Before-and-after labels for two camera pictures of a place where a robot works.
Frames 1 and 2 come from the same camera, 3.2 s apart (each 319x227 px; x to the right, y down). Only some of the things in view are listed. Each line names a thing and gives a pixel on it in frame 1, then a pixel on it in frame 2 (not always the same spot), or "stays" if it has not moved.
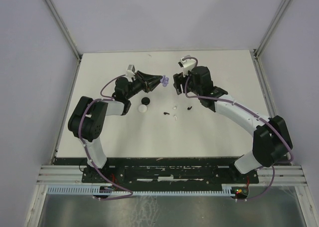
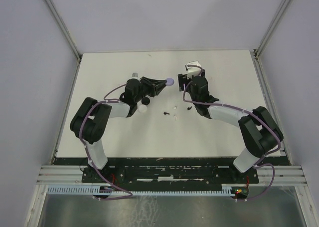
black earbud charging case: x=145 y=101 stays
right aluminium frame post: x=284 y=5 stays
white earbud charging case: x=142 y=108 stays
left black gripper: x=152 y=81 to x=155 y=86
